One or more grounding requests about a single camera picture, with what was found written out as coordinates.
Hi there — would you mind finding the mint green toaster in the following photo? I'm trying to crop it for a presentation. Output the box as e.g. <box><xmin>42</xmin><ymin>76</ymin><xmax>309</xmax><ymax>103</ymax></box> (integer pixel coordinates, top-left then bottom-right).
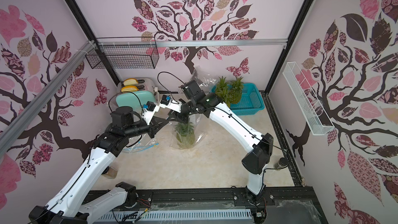
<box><xmin>114</xmin><ymin>78</ymin><xmax>159</xmax><ymax>113</ymax></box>

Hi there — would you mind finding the aluminium rail left wall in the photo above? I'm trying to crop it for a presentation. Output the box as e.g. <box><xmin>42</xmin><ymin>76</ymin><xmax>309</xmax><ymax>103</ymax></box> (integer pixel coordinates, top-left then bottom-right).
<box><xmin>1</xmin><ymin>40</ymin><xmax>94</xmax><ymax>156</ymax></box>

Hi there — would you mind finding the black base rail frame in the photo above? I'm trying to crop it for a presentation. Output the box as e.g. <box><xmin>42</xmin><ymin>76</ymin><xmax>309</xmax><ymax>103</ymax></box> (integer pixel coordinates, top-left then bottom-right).
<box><xmin>58</xmin><ymin>186</ymin><xmax>324</xmax><ymax>224</ymax></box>

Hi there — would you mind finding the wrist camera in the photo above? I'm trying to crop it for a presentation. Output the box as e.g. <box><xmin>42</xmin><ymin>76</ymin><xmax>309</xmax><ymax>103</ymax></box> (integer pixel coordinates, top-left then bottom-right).
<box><xmin>142</xmin><ymin>101</ymin><xmax>160</xmax><ymax>125</ymax></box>
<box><xmin>159</xmin><ymin>94</ymin><xmax>182</xmax><ymax>113</ymax></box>

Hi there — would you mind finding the spice jar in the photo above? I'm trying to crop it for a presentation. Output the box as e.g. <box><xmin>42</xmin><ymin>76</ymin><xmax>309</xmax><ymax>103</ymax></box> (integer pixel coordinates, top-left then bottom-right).
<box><xmin>102</xmin><ymin>167</ymin><xmax>118</xmax><ymax>179</ymax></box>
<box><xmin>274</xmin><ymin>157</ymin><xmax>290</xmax><ymax>170</ymax></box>

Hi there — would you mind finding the aluminium rail wall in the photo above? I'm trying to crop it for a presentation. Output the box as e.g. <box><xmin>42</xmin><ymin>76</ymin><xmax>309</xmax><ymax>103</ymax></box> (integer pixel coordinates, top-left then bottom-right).
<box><xmin>99</xmin><ymin>38</ymin><xmax>288</xmax><ymax>47</ymax></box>
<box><xmin>1</xmin><ymin>40</ymin><xmax>94</xmax><ymax>156</ymax></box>

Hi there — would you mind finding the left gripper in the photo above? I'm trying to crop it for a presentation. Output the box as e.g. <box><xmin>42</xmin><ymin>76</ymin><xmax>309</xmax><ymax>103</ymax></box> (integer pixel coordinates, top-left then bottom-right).
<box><xmin>124</xmin><ymin>117</ymin><xmax>169</xmax><ymax>139</ymax></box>

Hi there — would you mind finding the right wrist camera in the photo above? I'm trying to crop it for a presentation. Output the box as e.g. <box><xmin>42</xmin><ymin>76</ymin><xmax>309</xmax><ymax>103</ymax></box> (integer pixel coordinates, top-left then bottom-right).
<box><xmin>159</xmin><ymin>94</ymin><xmax>182</xmax><ymax>113</ymax></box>

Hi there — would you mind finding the toast slice rear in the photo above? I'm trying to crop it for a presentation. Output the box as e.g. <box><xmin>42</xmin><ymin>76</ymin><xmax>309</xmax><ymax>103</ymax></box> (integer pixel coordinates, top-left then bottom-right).
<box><xmin>123</xmin><ymin>78</ymin><xmax>139</xmax><ymax>86</ymax></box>

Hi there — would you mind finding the black wire wall basket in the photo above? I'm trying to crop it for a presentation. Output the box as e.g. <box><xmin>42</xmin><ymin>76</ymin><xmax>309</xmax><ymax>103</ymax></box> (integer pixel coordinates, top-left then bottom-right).
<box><xmin>86</xmin><ymin>37</ymin><xmax>159</xmax><ymax>69</ymax></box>

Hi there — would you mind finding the spice jar left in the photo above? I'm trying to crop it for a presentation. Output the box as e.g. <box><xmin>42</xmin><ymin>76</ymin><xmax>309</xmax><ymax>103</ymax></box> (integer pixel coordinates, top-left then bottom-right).
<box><xmin>102</xmin><ymin>167</ymin><xmax>118</xmax><ymax>179</ymax></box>

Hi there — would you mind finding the white slotted cable duct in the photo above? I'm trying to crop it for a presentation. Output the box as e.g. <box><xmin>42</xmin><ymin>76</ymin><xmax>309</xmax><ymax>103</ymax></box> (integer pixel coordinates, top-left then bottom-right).
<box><xmin>95</xmin><ymin>209</ymin><xmax>252</xmax><ymax>224</ymax></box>

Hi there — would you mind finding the toast slice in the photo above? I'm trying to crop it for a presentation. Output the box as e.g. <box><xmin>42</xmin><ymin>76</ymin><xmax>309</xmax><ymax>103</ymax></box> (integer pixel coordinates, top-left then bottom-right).
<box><xmin>123</xmin><ymin>78</ymin><xmax>139</xmax><ymax>86</ymax></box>
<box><xmin>121</xmin><ymin>85</ymin><xmax>139</xmax><ymax>92</ymax></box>

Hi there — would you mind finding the white wire wall shelf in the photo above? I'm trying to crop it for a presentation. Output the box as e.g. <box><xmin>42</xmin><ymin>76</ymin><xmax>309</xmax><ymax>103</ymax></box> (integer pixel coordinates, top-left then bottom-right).
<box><xmin>283</xmin><ymin>62</ymin><xmax>335</xmax><ymax>136</ymax></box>

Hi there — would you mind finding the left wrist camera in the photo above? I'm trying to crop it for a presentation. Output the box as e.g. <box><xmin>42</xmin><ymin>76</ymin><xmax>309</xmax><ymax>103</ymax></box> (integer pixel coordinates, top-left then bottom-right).
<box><xmin>142</xmin><ymin>101</ymin><xmax>160</xmax><ymax>125</ymax></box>

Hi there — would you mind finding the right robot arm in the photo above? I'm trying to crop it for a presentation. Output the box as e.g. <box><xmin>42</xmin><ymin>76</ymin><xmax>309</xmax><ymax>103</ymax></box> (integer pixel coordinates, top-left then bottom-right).
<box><xmin>159</xmin><ymin>80</ymin><xmax>278</xmax><ymax>198</ymax></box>

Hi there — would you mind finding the toast slice front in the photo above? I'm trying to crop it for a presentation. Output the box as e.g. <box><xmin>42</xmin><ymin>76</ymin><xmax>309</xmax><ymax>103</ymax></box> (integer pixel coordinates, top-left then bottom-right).
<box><xmin>121</xmin><ymin>85</ymin><xmax>139</xmax><ymax>92</ymax></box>

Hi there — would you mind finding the zip bag with blue seal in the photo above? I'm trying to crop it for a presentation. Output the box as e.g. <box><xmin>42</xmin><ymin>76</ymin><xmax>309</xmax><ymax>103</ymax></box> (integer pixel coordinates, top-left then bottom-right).
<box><xmin>122</xmin><ymin>135</ymin><xmax>159</xmax><ymax>153</ymax></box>

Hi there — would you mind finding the spice jar right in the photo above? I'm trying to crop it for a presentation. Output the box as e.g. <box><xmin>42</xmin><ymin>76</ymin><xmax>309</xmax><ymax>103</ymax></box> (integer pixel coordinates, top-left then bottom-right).
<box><xmin>274</xmin><ymin>157</ymin><xmax>290</xmax><ymax>170</ymax></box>

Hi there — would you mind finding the aluminium rail back wall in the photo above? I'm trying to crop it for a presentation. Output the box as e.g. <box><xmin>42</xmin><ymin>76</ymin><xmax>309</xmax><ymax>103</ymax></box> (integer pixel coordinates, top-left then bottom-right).
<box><xmin>99</xmin><ymin>38</ymin><xmax>288</xmax><ymax>47</ymax></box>

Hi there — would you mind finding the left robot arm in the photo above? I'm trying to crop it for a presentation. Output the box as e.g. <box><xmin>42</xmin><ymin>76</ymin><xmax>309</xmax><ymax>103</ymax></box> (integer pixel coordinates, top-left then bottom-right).
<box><xmin>29</xmin><ymin>95</ymin><xmax>183</xmax><ymax>224</ymax></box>

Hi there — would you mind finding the teal plastic basket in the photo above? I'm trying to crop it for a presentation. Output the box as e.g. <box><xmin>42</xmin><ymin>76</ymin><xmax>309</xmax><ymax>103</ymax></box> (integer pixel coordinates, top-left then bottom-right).
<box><xmin>230</xmin><ymin>83</ymin><xmax>265</xmax><ymax>116</ymax></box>

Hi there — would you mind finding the pineapple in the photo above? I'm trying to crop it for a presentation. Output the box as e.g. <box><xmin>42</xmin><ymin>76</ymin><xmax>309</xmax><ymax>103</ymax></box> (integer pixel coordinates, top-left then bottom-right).
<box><xmin>229</xmin><ymin>77</ymin><xmax>244</xmax><ymax>104</ymax></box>
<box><xmin>215</xmin><ymin>76</ymin><xmax>231</xmax><ymax>107</ymax></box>
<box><xmin>175</xmin><ymin>122</ymin><xmax>196</xmax><ymax>149</ymax></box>

